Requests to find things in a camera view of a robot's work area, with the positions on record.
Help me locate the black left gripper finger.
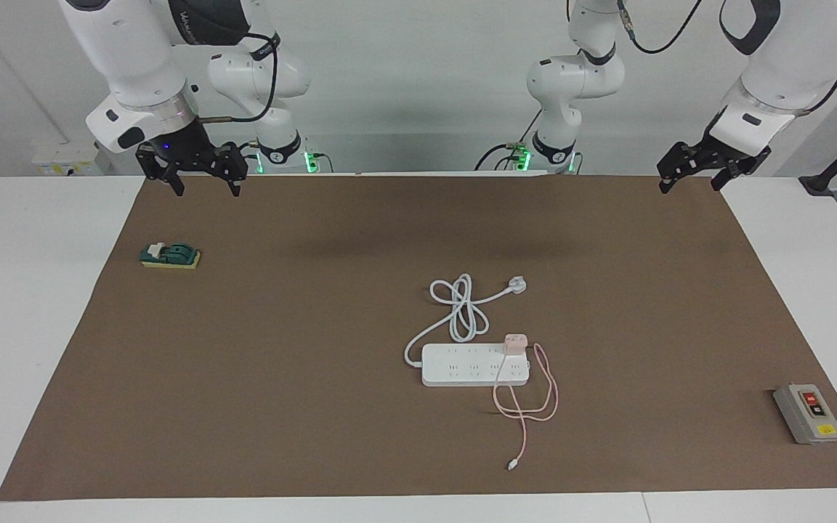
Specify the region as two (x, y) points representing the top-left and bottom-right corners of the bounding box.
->
(711, 148), (772, 192)
(655, 140), (714, 195)

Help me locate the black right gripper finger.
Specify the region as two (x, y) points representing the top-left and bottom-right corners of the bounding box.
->
(135, 142), (187, 198)
(203, 142), (249, 199)

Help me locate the pink charging cable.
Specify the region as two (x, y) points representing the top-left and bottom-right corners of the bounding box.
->
(492, 343), (559, 472)

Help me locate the white power strip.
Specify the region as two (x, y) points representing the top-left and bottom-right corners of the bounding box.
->
(421, 343), (532, 388)

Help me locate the brown table mat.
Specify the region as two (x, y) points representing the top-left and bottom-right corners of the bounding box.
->
(0, 173), (837, 502)

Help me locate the black base cable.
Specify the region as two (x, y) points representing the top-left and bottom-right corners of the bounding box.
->
(474, 109), (540, 174)
(241, 140), (333, 176)

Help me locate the white wall box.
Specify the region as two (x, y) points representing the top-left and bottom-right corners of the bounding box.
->
(31, 141), (105, 177)

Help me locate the green knife switch block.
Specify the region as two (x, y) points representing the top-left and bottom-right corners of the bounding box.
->
(139, 242), (201, 270)

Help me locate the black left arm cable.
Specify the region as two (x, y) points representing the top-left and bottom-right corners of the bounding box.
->
(616, 0), (707, 56)

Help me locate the white power cord with plug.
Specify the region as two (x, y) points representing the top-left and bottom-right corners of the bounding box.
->
(404, 273), (529, 368)

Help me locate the grey on-off switch box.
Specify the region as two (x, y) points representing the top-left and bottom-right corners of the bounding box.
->
(773, 383), (837, 445)

